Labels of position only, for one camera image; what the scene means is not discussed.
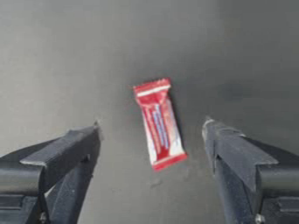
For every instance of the red candy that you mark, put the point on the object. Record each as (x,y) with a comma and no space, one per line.
(159,125)

